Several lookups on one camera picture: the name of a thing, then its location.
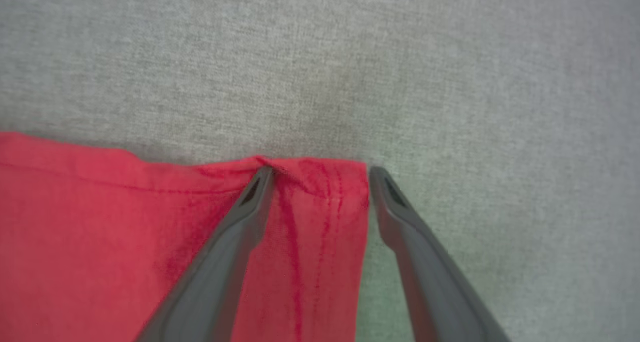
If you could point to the red and white shirt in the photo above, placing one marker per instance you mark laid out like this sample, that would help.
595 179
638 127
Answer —
100 242

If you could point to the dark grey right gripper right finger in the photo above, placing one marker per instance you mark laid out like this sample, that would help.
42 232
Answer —
430 282

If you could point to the grey fabric sofa cushion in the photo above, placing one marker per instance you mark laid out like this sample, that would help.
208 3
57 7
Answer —
400 81

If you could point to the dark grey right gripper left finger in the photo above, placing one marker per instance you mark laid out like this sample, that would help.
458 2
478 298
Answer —
220 282

